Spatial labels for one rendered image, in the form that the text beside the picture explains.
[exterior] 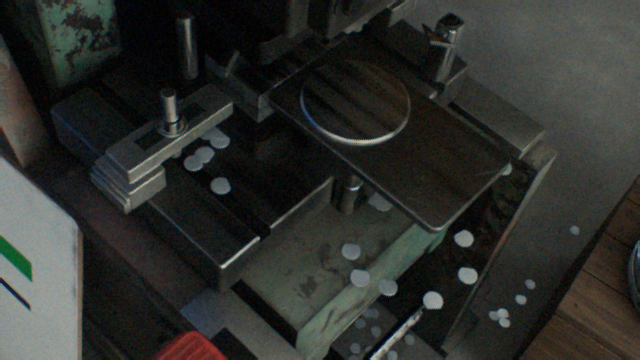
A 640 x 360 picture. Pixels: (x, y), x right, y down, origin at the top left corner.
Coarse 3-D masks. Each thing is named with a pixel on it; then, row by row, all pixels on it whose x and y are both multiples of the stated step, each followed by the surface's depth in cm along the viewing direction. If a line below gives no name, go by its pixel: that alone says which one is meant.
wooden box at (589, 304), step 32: (608, 224) 131; (608, 256) 127; (576, 288) 122; (608, 288) 123; (544, 320) 129; (576, 320) 119; (608, 320) 119; (544, 352) 130; (576, 352) 124; (608, 352) 119
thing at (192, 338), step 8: (176, 336) 67; (184, 336) 67; (192, 336) 67; (200, 336) 67; (168, 344) 67; (176, 344) 67; (184, 344) 67; (192, 344) 67; (200, 344) 67; (208, 344) 67; (160, 352) 66; (168, 352) 66; (176, 352) 66; (184, 352) 66; (192, 352) 66; (200, 352) 67; (208, 352) 66; (216, 352) 67
